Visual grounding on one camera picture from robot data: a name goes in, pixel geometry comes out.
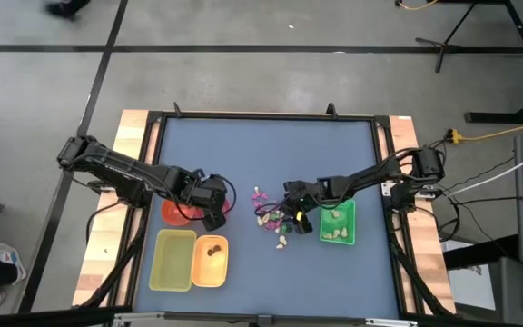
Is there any orange round plastic bowl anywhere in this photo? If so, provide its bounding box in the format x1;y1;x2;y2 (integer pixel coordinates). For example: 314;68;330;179
161;198;197;227

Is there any green slotted plastic basket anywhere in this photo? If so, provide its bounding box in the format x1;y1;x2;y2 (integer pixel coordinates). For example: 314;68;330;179
319;198;357;246

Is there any orange rectangular plastic bin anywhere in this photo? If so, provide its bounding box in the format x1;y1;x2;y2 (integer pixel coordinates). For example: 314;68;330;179
191;234;230;289

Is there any yellow rectangular plastic bin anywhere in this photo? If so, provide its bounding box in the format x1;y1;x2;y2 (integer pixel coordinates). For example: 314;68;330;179
148;228;198;292

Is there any light wooden side board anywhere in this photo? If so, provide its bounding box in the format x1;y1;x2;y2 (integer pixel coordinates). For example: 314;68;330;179
387;115;457;315
71;108;161;308

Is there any white sheet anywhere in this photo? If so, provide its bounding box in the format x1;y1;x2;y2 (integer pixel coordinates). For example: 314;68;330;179
442;240;498;311

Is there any black floor stand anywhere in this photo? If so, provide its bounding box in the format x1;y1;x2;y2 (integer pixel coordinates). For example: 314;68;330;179
414;0;523;74

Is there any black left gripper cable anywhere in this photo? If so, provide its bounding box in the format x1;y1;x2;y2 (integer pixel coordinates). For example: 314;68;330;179
210;173;238;215

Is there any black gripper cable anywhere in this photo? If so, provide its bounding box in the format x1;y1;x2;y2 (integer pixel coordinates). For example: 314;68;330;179
254;199;299;220
210;173;238;215

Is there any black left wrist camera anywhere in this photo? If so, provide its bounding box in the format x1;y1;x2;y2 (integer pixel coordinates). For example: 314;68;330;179
202;212;228;233

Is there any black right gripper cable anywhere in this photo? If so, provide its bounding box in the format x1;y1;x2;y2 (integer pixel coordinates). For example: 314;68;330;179
254;199;299;220

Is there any black table frame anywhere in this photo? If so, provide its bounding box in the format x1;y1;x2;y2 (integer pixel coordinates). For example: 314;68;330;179
132;102;408;319

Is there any white cable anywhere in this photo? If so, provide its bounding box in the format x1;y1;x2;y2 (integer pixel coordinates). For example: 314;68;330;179
442;143;523;199

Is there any black desk leg frame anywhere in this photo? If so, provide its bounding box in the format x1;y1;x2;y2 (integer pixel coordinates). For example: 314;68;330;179
464;0;523;124

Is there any yellow extension cable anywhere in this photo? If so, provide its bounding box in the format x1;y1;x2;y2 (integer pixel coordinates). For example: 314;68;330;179
460;116;523;142

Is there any black rig support frame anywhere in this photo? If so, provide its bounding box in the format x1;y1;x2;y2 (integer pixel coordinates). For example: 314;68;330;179
0;213;523;327

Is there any yellow floor cable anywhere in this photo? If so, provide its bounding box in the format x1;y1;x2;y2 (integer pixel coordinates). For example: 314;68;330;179
395;0;439;11

